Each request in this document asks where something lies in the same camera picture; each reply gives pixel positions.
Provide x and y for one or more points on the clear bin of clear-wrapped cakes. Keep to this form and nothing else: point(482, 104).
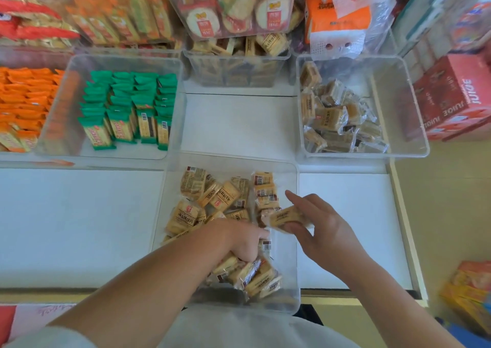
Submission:
point(399, 109)

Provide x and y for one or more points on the clear bin of beige pile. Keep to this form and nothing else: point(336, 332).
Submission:
point(285, 274)

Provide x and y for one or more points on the person's white shirt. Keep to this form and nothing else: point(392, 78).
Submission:
point(238, 330)

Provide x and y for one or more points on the pile of clear-wrapped cakes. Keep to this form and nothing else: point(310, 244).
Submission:
point(333, 117)

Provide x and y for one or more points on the rows of green biscuit packets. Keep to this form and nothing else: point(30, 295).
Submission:
point(130, 106)

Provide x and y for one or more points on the clear bin of green packets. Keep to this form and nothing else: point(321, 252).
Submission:
point(65, 129)

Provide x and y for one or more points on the clear bin of orange packets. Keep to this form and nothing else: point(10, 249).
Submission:
point(57, 102)

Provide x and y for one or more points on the heap of red gold packets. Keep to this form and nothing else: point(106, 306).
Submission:
point(27, 17)

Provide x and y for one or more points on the heap of tan bars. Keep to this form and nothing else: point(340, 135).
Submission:
point(268, 42)

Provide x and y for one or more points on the person's left forearm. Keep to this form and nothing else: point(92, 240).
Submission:
point(153, 290)

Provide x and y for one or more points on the clear bin of tan bars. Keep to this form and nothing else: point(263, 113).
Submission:
point(238, 75)

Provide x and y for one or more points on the person's right hand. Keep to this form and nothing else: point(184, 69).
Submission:
point(330, 240)

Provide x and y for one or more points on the beige snack packet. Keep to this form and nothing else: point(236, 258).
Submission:
point(285, 216)

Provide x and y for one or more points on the person's left hand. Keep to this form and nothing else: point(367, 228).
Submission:
point(238, 238)

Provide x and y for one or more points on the orange white tissue pack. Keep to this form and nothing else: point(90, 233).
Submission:
point(337, 17)

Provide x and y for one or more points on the rows of mixed orange-green packets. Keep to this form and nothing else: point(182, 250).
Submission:
point(126, 17)

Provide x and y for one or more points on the person's right thumb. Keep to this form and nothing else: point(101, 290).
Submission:
point(297, 230)

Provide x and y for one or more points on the person's right forearm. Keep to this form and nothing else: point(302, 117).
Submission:
point(391, 305)

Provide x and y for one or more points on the red juice carton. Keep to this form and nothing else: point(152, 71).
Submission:
point(456, 94)

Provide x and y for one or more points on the clear bin of mixed packets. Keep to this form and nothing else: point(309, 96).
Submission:
point(76, 2)

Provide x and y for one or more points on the white teal carton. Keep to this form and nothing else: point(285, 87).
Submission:
point(425, 21)

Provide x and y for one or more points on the person's left thumb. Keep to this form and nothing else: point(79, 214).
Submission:
point(261, 235)

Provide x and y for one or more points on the heap of round cracker packs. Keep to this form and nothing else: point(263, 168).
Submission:
point(238, 2)

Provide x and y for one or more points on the orange yellow boxes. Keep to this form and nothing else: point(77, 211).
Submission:
point(470, 294)

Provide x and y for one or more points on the pile of beige wrapped snacks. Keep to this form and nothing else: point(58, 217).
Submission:
point(226, 202)

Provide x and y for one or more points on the rows of orange biscuit packets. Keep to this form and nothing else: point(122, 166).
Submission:
point(23, 102)

